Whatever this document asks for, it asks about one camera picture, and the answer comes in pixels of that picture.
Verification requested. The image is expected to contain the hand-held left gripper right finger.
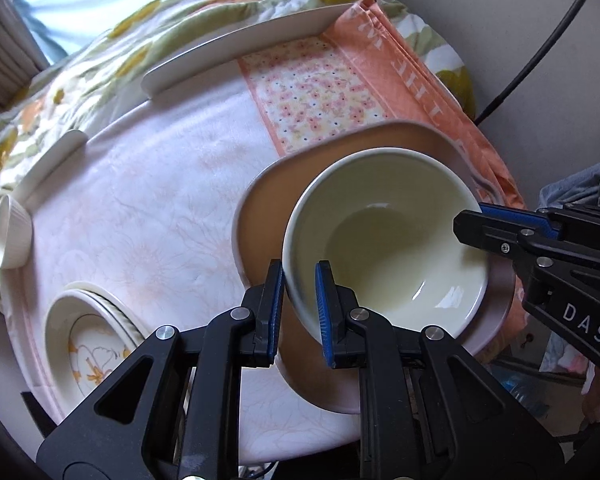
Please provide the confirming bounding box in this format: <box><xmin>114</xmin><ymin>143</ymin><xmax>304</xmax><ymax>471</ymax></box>
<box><xmin>314</xmin><ymin>260</ymin><xmax>566</xmax><ymax>480</ymax></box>

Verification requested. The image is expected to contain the grey hanging garment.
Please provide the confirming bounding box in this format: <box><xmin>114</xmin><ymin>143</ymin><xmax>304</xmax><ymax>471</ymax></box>
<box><xmin>540</xmin><ymin>155</ymin><xmax>600</xmax><ymax>211</ymax></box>

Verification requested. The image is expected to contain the long white rectangular plate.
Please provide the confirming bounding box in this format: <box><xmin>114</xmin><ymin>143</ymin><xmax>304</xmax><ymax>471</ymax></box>
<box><xmin>7</xmin><ymin>130</ymin><xmax>88</xmax><ymax>203</ymax></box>
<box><xmin>141</xmin><ymin>2</ymin><xmax>357</xmax><ymax>101</ymax></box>

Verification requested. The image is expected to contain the white embossed tablecloth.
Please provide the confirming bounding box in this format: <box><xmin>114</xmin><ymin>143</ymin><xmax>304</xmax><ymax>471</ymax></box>
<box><xmin>20</xmin><ymin>77</ymin><xmax>366</xmax><ymax>466</ymax></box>

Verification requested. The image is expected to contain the floral green yellow blanket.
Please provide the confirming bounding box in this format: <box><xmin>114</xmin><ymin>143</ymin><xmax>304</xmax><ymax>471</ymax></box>
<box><xmin>0</xmin><ymin>0</ymin><xmax>476</xmax><ymax>311</ymax></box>

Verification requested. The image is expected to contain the orange floral cloth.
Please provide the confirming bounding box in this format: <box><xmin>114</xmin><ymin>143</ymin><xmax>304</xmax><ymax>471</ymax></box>
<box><xmin>237</xmin><ymin>0</ymin><xmax>528</xmax><ymax>346</ymax></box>

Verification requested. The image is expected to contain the white duck print plate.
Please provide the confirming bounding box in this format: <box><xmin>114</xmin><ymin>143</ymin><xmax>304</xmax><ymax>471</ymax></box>
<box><xmin>44</xmin><ymin>294</ymin><xmax>151</xmax><ymax>413</ymax></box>

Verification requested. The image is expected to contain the small white ribbed bowl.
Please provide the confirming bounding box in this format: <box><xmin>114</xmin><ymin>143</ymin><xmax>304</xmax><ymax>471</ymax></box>
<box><xmin>0</xmin><ymin>195</ymin><xmax>35</xmax><ymax>270</ymax></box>

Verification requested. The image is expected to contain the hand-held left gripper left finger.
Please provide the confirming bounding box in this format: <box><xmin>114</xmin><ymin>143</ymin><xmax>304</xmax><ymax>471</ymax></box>
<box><xmin>36</xmin><ymin>259</ymin><xmax>286</xmax><ymax>480</ymax></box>

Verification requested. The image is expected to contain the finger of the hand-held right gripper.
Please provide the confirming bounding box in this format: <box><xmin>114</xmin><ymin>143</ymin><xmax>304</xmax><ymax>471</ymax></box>
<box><xmin>452</xmin><ymin>210</ymin><xmax>563</xmax><ymax>267</ymax></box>
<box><xmin>479</xmin><ymin>203</ymin><xmax>565</xmax><ymax>241</ymax></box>

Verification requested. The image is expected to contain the person's right hand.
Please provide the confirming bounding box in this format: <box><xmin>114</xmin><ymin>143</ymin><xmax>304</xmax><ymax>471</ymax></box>
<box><xmin>582</xmin><ymin>365</ymin><xmax>600</xmax><ymax>425</ymax></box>

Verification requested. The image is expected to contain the pink square plate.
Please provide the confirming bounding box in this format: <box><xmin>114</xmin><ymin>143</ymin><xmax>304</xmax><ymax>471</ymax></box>
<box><xmin>231</xmin><ymin>121</ymin><xmax>518</xmax><ymax>414</ymax></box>

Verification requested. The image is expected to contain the plain white round plate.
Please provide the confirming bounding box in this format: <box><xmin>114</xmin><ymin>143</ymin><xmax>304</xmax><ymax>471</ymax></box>
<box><xmin>60</xmin><ymin>287</ymin><xmax>148</xmax><ymax>333</ymax></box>

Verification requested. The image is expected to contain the black cable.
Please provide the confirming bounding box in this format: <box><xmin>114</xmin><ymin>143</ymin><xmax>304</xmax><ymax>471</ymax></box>
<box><xmin>475</xmin><ymin>0</ymin><xmax>600</xmax><ymax>126</ymax></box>

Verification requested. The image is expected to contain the grey-brown curtain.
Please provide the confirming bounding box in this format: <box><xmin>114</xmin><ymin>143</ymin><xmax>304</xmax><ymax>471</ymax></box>
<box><xmin>0</xmin><ymin>0</ymin><xmax>51</xmax><ymax>111</ymax></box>

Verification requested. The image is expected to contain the cream bowl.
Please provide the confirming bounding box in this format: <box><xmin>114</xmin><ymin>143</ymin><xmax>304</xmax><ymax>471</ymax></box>
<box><xmin>281</xmin><ymin>147</ymin><xmax>492</xmax><ymax>346</ymax></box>

